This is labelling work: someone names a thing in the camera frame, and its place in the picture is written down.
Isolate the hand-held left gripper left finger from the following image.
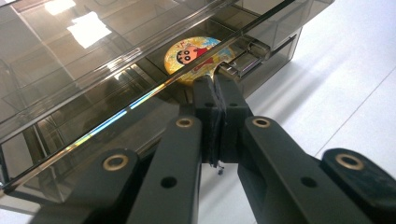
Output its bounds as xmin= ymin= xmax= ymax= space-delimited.
xmin=179 ymin=75 xmax=223 ymax=165

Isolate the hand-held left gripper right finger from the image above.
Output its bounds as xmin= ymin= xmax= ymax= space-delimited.
xmin=214 ymin=74 xmax=253 ymax=165

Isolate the smoked transparent compartment drawer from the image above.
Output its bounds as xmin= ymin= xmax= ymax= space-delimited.
xmin=0 ymin=12 xmax=304 ymax=208

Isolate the round yellow cartoon badge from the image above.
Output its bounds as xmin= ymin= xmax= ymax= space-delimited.
xmin=163 ymin=35 xmax=236 ymax=87

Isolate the smoked transparent drawer cabinet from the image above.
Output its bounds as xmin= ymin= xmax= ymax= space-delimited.
xmin=0 ymin=0 xmax=336 ymax=216

